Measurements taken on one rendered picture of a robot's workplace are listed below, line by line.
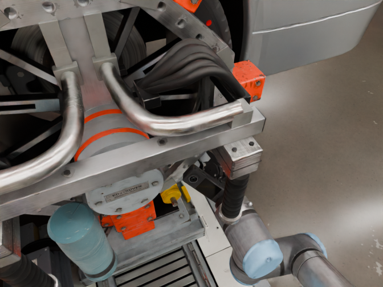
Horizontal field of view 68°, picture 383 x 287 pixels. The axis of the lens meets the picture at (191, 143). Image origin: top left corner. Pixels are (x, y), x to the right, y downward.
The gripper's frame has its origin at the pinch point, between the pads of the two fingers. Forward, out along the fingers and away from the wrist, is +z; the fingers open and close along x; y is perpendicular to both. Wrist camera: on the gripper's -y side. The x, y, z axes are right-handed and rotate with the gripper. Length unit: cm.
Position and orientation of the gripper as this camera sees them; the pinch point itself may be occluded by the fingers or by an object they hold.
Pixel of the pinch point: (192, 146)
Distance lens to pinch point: 81.9
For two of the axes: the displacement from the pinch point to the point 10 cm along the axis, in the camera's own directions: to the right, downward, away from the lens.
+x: 6.5, -6.8, -3.5
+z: -4.0, -6.9, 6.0
